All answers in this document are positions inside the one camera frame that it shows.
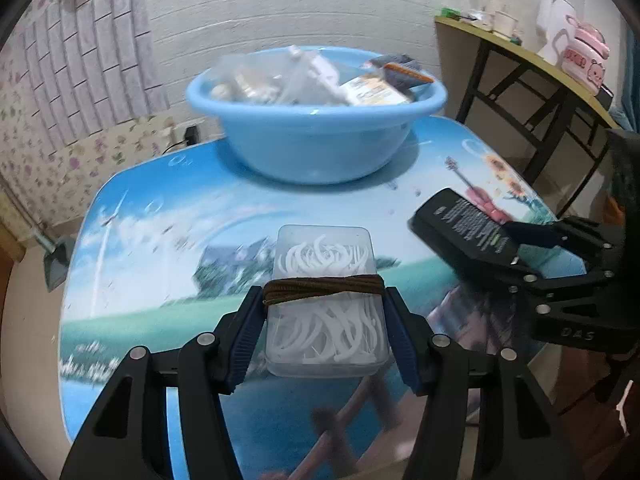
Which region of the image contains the grey dustpan with pole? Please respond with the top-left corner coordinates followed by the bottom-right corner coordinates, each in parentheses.
top-left (0, 180), bottom-right (76, 291)

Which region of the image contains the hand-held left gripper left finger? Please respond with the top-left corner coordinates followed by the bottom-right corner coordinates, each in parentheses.
top-left (60, 285), bottom-right (266, 480)

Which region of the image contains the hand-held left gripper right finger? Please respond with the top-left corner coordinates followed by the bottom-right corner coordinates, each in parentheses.
top-left (382, 286), bottom-right (581, 480)

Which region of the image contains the orange and white box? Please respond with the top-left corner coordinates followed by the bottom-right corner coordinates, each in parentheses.
top-left (340, 75), bottom-right (408, 107)

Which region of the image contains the wooden side table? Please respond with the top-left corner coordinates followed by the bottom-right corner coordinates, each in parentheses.
top-left (434, 14), bottom-right (621, 216)

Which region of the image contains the dark snack packet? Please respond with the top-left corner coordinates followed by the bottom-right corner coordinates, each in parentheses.
top-left (365, 55), bottom-right (435, 98)

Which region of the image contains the clear floss pick box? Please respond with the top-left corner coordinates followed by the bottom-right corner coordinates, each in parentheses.
top-left (265, 225), bottom-right (392, 378)

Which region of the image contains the blue plastic basin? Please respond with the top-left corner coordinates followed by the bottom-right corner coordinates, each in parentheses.
top-left (186, 46), bottom-right (447, 185)

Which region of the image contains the white plastic cup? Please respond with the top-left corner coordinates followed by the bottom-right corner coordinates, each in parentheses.
top-left (492, 10), bottom-right (518, 38)

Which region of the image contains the small white box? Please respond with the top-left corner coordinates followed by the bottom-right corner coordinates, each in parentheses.
top-left (300, 52), bottom-right (343, 88)

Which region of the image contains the black rectangular box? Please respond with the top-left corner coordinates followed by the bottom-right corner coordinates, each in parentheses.
top-left (409, 189), bottom-right (543, 281)

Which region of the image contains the brown hair tie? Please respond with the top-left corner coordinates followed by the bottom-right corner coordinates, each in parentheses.
top-left (262, 275), bottom-right (386, 306)

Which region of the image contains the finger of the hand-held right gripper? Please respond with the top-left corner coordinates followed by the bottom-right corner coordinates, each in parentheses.
top-left (500, 217), bottom-right (621, 261)
top-left (462, 262), bottom-right (618, 311)

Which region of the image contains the blue cloth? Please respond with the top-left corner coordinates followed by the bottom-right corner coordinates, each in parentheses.
top-left (620, 25), bottom-right (640, 131)

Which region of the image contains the scenery printed table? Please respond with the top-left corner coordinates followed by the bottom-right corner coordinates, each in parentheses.
top-left (57, 115), bottom-right (558, 480)

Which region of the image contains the white jug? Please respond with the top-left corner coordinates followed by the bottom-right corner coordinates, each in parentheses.
top-left (536, 0), bottom-right (576, 66)

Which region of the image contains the clear plastic bag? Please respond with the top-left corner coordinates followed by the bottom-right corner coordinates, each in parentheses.
top-left (210, 52), bottom-right (321, 106)

